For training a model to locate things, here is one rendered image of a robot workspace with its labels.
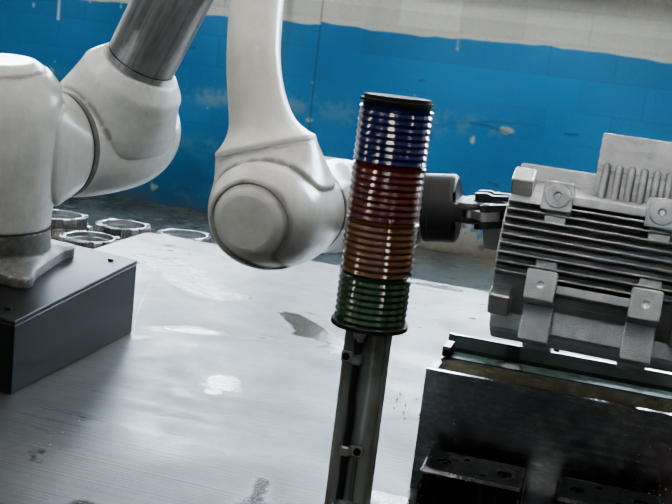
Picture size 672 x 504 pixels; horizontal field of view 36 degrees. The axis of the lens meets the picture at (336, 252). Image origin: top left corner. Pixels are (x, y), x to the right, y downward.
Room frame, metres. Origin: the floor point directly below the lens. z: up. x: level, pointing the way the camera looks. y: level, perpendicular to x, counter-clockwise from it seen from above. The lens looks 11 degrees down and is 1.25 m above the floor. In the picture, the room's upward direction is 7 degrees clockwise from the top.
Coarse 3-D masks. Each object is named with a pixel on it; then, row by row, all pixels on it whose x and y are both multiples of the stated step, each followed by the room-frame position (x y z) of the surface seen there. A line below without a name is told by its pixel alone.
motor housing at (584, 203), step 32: (576, 192) 1.06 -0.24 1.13; (512, 224) 1.02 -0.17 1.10; (544, 224) 1.02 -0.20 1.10; (576, 224) 1.02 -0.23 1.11; (608, 224) 1.00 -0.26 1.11; (640, 224) 1.01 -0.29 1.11; (512, 256) 1.02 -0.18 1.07; (544, 256) 1.02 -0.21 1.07; (576, 256) 1.00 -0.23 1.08; (608, 256) 1.00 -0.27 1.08; (640, 256) 0.98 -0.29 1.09; (576, 288) 1.01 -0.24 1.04; (608, 288) 1.00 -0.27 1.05; (512, 320) 1.04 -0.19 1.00; (576, 320) 1.02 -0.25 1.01; (608, 320) 1.01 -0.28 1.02; (576, 352) 1.05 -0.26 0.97; (608, 352) 1.02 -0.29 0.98
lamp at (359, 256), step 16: (352, 224) 0.81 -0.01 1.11; (368, 224) 0.80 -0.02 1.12; (384, 224) 0.80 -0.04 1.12; (416, 224) 0.82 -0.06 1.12; (352, 240) 0.81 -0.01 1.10; (368, 240) 0.80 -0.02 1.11; (384, 240) 0.80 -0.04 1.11; (400, 240) 0.81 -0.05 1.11; (352, 256) 0.81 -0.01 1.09; (368, 256) 0.80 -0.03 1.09; (384, 256) 0.80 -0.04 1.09; (400, 256) 0.81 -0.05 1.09; (352, 272) 0.81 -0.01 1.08; (368, 272) 0.80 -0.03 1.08; (384, 272) 0.80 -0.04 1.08; (400, 272) 0.81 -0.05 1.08
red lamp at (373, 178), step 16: (352, 160) 0.83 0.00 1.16; (352, 176) 0.82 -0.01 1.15; (368, 176) 0.81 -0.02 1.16; (384, 176) 0.80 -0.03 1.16; (400, 176) 0.80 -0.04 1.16; (416, 176) 0.81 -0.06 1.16; (352, 192) 0.82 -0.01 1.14; (368, 192) 0.81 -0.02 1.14; (384, 192) 0.80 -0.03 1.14; (400, 192) 0.80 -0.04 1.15; (416, 192) 0.81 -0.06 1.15; (352, 208) 0.82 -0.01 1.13; (368, 208) 0.81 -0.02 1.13; (384, 208) 0.80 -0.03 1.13; (400, 208) 0.80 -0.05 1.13; (416, 208) 0.82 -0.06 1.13; (400, 224) 0.81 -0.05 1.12
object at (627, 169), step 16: (608, 144) 1.07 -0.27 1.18; (624, 144) 1.07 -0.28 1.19; (640, 144) 1.07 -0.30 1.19; (656, 144) 1.06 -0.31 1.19; (608, 160) 1.07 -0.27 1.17; (624, 160) 1.07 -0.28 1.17; (640, 160) 1.06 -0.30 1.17; (656, 160) 1.06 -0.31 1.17; (608, 176) 1.06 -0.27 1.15; (624, 176) 1.06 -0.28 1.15; (640, 176) 1.05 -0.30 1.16; (656, 176) 1.05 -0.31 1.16; (608, 192) 1.06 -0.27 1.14; (624, 192) 1.05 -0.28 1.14; (640, 192) 1.05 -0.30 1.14; (656, 192) 1.04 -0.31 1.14
